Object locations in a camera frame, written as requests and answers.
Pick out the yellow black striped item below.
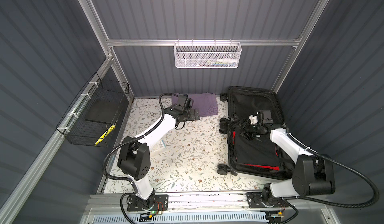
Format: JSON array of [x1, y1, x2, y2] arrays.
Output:
[[94, 125, 116, 146]]

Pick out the black wire basket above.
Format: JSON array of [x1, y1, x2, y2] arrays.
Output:
[[57, 74, 130, 148]]

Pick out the purple jeans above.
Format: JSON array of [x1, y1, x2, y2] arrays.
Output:
[[170, 93, 219, 118]]

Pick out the floral table mat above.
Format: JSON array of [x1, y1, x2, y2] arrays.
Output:
[[103, 96, 271, 194]]

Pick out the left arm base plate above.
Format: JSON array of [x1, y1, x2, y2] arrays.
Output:
[[126, 195, 169, 212]]

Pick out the black pad in basket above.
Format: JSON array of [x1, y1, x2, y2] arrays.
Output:
[[85, 100, 119, 124]]

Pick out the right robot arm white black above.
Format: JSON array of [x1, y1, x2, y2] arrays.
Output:
[[241, 110, 336, 202]]

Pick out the black t-shirt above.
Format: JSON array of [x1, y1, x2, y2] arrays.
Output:
[[230, 127, 295, 173]]

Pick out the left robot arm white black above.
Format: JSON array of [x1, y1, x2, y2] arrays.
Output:
[[118, 93, 200, 201]]

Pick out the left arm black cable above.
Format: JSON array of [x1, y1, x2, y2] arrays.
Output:
[[101, 92, 181, 224]]

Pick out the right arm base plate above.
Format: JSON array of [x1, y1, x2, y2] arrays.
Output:
[[246, 192, 288, 209]]

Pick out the red t-shirt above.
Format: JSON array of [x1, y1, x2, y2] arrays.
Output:
[[232, 131, 280, 171]]

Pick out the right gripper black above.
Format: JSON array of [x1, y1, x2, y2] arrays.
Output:
[[234, 118, 262, 140]]

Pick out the white ventilation grille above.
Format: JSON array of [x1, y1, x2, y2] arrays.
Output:
[[89, 213, 268, 224]]

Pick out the white wire basket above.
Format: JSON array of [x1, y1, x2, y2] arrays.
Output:
[[174, 41, 242, 69]]

